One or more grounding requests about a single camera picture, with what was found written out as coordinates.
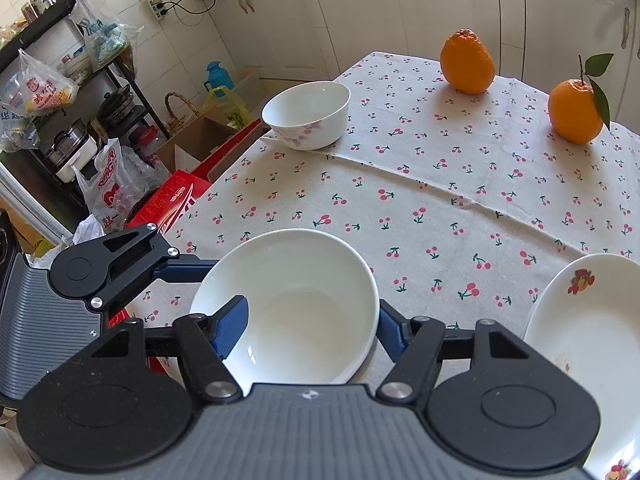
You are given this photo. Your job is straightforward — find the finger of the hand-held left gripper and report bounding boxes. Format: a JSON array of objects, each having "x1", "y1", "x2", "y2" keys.
[{"x1": 92, "y1": 222, "x2": 217, "y2": 318}]

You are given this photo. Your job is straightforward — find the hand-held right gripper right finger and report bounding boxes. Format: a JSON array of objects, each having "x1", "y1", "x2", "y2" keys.
[{"x1": 375, "y1": 300, "x2": 548, "y2": 405}]

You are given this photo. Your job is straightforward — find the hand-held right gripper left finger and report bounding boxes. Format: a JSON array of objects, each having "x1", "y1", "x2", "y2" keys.
[{"x1": 92, "y1": 296, "x2": 249, "y2": 405}]

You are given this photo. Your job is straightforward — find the white bowl pink floral print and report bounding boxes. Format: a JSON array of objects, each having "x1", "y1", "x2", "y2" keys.
[
  {"x1": 261, "y1": 81, "x2": 352, "y2": 152},
  {"x1": 189, "y1": 228, "x2": 381, "y2": 386}
]

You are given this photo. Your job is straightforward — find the white plate fruit print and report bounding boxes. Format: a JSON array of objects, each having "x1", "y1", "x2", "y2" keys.
[{"x1": 522, "y1": 253, "x2": 640, "y2": 480}]

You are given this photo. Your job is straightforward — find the red cardboard box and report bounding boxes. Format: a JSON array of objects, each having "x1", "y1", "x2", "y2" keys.
[{"x1": 125, "y1": 169, "x2": 213, "y2": 237}]

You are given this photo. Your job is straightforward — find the crumpled white plastic bag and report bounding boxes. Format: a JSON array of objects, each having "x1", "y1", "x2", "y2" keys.
[{"x1": 74, "y1": 215, "x2": 107, "y2": 247}]

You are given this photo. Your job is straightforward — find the white plastic bag red print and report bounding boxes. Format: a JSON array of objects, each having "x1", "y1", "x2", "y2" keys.
[{"x1": 75, "y1": 137, "x2": 161, "y2": 233}]

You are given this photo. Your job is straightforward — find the cherry print tablecloth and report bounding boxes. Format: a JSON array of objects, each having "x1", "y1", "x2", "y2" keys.
[{"x1": 107, "y1": 51, "x2": 640, "y2": 396}]

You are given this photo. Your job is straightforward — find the red lid jar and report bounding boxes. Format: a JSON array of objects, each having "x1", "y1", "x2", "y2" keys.
[{"x1": 131, "y1": 125, "x2": 161, "y2": 161}]

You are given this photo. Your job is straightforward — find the brown cardboard box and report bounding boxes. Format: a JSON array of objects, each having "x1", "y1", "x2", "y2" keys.
[{"x1": 155, "y1": 115, "x2": 262, "y2": 177}]

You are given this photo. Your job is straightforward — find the wicker basket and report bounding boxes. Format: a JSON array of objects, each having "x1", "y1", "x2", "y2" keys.
[{"x1": 164, "y1": 91, "x2": 201, "y2": 133}]

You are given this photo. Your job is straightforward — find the steel cooker pot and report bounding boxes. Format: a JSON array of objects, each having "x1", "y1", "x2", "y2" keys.
[{"x1": 47, "y1": 120, "x2": 101, "y2": 183}]

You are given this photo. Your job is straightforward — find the black metal shelf rack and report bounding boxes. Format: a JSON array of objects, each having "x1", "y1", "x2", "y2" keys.
[{"x1": 0, "y1": 0, "x2": 171, "y2": 206}]

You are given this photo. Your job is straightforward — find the yellow plastic bag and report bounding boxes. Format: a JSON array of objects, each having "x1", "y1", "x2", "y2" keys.
[{"x1": 202, "y1": 86, "x2": 251, "y2": 128}]

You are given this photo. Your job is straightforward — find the black cooking pot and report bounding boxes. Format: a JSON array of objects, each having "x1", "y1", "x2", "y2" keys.
[{"x1": 95, "y1": 85, "x2": 136, "y2": 126}]

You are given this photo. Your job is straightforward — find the clear plastic bag blue print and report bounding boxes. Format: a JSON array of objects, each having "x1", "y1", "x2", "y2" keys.
[{"x1": 0, "y1": 105, "x2": 41, "y2": 153}]

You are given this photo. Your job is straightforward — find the teal thermos jug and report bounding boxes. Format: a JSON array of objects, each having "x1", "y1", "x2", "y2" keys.
[{"x1": 203, "y1": 61, "x2": 231, "y2": 101}]

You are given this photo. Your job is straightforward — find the clear bag orange print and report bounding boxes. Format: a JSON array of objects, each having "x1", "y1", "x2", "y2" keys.
[{"x1": 0, "y1": 49, "x2": 81, "y2": 116}]

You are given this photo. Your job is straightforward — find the clear bag of packets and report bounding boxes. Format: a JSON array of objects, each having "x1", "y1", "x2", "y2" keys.
[{"x1": 70, "y1": 0, "x2": 146, "y2": 68}]

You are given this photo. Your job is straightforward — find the orange fruit with leaf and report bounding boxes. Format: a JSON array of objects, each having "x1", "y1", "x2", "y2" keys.
[{"x1": 547, "y1": 53, "x2": 615, "y2": 146}]

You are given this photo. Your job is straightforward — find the white kitchen cabinets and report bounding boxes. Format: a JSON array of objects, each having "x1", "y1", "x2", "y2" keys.
[{"x1": 200, "y1": 0, "x2": 640, "y2": 126}]

